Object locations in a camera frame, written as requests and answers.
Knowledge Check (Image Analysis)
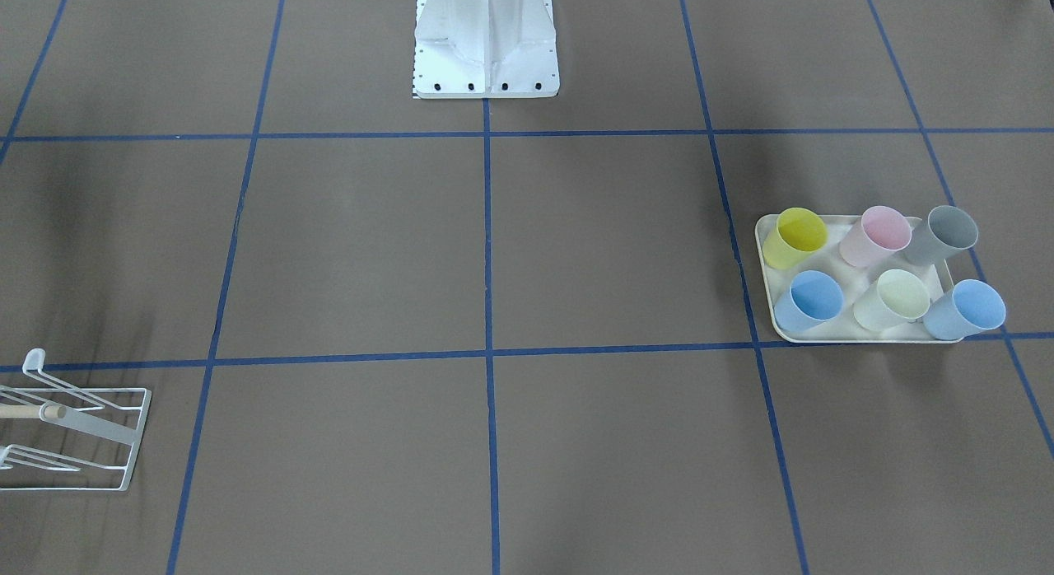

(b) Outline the pink plastic cup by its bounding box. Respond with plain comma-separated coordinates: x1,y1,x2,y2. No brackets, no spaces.
838,206,912,267

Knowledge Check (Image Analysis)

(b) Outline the cream plastic tray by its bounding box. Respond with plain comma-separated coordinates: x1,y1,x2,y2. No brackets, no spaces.
758,214,955,344

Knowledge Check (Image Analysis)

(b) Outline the white wire cup rack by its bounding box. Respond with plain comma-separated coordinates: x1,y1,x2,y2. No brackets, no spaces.
1,348,153,493

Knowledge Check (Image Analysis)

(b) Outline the grey plastic cup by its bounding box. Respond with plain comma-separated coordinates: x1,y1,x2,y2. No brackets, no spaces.
902,206,979,266

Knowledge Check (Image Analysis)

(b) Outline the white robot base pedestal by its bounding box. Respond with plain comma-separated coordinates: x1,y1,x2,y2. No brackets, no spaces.
412,0,561,100

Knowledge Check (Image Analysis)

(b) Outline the light blue plastic cup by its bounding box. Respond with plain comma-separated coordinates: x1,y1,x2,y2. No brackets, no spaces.
922,279,1006,341

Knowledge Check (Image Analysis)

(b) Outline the yellow plastic cup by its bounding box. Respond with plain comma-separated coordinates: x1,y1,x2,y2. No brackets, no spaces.
762,207,828,270

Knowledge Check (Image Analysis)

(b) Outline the pale green plastic cup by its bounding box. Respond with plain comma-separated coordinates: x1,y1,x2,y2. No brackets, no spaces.
853,269,932,332

